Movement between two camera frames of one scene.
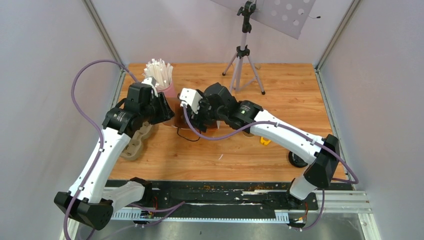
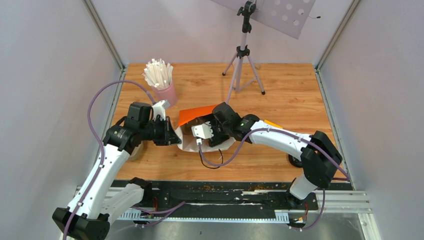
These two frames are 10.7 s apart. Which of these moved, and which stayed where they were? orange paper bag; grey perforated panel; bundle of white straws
Moved: orange paper bag
Stayed: bundle of white straws; grey perforated panel
